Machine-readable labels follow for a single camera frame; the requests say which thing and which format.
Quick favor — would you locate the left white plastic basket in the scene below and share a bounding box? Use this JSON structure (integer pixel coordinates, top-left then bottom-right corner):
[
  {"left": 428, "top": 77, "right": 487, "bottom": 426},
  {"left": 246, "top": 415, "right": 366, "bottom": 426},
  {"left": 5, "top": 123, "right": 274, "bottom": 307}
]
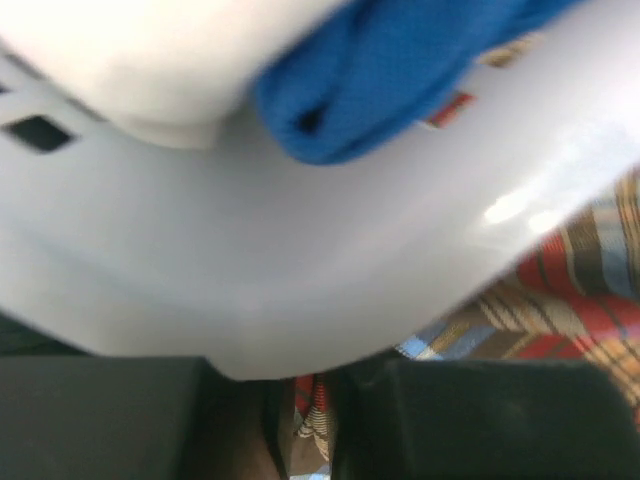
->
[{"left": 1, "top": 1, "right": 639, "bottom": 380}]

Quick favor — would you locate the cream white folded shirt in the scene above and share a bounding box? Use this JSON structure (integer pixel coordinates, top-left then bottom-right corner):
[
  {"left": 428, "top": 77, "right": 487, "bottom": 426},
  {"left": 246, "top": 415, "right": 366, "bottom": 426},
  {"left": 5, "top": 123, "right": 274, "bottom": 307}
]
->
[{"left": 1, "top": 1, "right": 339, "bottom": 149}]

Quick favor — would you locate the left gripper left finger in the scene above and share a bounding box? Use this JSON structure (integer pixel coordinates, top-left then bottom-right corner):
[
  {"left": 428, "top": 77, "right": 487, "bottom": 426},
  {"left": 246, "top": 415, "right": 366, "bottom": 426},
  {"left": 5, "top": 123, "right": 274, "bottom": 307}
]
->
[{"left": 1, "top": 356, "right": 288, "bottom": 479}]

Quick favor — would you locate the red plaid long sleeve shirt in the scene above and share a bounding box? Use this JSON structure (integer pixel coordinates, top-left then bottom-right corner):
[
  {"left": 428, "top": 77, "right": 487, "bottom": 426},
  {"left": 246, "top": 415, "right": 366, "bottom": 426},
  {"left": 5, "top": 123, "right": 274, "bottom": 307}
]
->
[{"left": 292, "top": 172, "right": 639, "bottom": 479}]

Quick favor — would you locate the blue folded shirt in basket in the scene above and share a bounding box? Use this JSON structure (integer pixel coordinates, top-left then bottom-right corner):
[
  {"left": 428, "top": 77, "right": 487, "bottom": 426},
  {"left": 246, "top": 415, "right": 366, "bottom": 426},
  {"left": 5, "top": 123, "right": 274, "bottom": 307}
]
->
[{"left": 254, "top": 0, "right": 574, "bottom": 165}]

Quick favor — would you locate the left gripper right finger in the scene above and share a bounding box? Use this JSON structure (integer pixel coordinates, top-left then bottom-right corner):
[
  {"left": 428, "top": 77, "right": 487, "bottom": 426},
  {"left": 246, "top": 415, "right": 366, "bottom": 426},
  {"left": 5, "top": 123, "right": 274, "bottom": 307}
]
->
[{"left": 331, "top": 359, "right": 639, "bottom": 479}]

